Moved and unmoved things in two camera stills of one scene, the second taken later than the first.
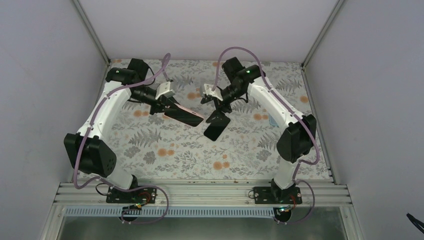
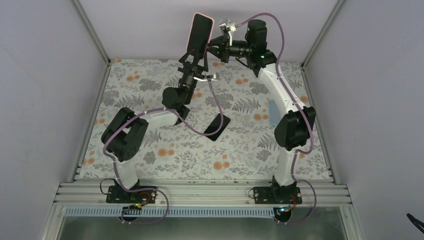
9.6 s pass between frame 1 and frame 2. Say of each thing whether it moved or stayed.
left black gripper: moved
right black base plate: stayed
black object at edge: stayed
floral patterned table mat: stayed
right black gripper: moved
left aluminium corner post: stayed
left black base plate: stayed
